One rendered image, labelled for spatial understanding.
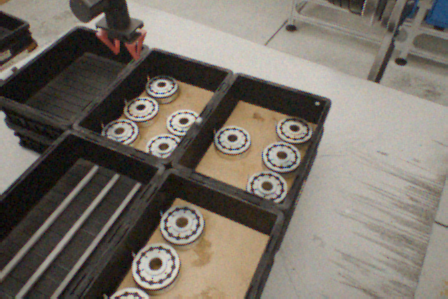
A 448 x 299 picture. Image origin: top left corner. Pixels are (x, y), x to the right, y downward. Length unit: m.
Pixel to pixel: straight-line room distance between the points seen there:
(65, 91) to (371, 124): 1.03
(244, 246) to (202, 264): 0.10
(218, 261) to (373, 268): 0.42
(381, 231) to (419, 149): 0.36
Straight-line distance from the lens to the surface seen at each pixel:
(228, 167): 1.06
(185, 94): 1.26
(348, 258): 1.11
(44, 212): 1.08
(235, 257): 0.93
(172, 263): 0.89
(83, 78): 1.40
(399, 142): 1.41
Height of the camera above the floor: 1.67
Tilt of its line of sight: 47 degrees down
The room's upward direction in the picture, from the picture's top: straight up
